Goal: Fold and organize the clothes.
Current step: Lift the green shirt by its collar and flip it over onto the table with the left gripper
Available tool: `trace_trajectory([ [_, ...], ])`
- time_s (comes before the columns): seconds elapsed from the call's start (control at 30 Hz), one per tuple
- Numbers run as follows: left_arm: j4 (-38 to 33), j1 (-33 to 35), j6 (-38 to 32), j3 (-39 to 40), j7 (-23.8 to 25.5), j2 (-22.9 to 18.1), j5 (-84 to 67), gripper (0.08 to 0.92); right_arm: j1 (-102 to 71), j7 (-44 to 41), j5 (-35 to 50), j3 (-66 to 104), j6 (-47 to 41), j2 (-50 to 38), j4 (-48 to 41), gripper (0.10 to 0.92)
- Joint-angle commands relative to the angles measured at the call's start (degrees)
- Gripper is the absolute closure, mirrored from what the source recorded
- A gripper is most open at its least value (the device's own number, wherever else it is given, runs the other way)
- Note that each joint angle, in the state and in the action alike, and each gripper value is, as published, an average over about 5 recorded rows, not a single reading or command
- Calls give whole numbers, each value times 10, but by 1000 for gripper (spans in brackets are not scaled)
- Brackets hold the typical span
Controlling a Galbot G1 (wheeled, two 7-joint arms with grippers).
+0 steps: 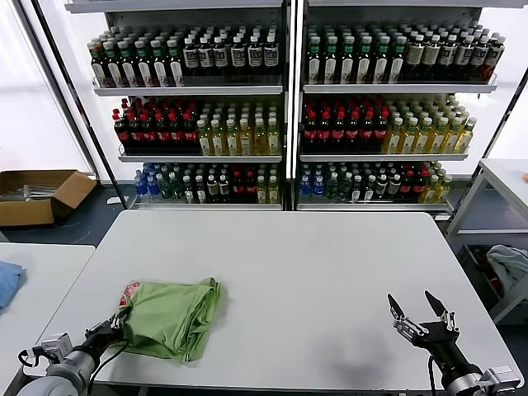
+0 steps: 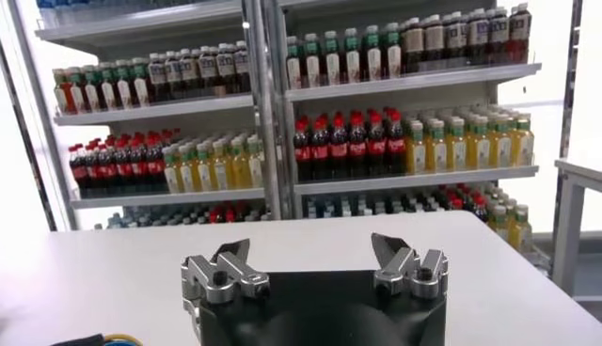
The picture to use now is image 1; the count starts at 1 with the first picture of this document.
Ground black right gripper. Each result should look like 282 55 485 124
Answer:
386 290 483 384

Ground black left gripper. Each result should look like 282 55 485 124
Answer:
84 312 127 346

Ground green polo shirt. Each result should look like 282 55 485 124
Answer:
117 276 227 364

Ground black storage crate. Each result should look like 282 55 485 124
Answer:
458 245 505 313

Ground grey crumpled cloth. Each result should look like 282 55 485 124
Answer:
485 244 528 296

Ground blue folded cloth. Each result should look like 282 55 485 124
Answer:
0 259 26 315

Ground small cola bottle red cap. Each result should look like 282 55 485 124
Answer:
412 164 428 201
399 164 414 201
230 167 245 203
243 167 257 203

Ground brown cardboard box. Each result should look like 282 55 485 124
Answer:
0 168 99 227

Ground clear wrapped metal parts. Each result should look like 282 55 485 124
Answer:
0 182 62 203

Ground white metal shelf rack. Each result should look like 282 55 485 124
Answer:
64 0 295 212
293 0 501 214

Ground dark bottle green cap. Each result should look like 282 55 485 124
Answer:
134 39 154 87
323 35 340 83
166 38 186 87
307 35 323 83
373 35 390 83
90 39 108 87
103 40 124 87
389 35 406 83
356 35 374 83
340 35 357 83
119 40 139 87
150 39 170 87

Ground dark bottle beige label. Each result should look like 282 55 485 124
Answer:
423 34 442 82
406 34 426 82

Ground dark bottle grey label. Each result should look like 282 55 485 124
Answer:
182 35 199 76
230 35 247 76
455 35 474 82
213 35 229 76
262 35 279 76
439 34 459 82
484 35 507 82
247 35 263 76
470 35 490 82
197 35 215 76

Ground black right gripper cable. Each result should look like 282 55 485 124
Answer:
427 354 438 393

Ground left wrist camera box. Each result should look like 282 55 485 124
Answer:
40 332 73 354

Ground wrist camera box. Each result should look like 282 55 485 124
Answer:
40 332 73 354
482 365 521 391

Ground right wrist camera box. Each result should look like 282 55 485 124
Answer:
482 365 521 391

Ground white metal frame table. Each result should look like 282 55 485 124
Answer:
444 158 528 325

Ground black window frame bar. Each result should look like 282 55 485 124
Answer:
448 78 528 218
16 0 130 210

